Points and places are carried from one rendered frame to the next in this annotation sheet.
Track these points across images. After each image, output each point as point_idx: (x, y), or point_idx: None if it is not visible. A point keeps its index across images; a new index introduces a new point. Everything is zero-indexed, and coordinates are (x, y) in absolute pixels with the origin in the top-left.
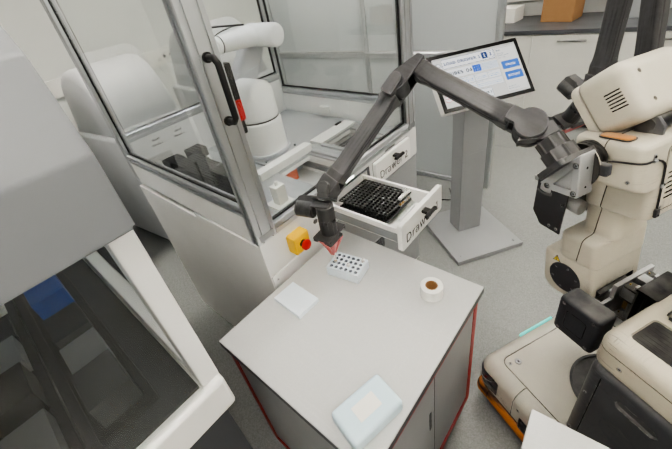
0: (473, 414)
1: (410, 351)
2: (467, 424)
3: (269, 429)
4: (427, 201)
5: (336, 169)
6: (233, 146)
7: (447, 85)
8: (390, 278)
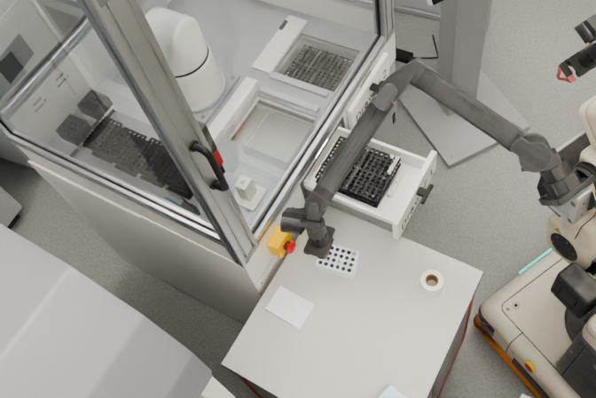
0: (468, 351)
1: (416, 353)
2: (463, 362)
3: (255, 397)
4: (422, 179)
5: (325, 188)
6: (218, 201)
7: (449, 101)
8: (386, 269)
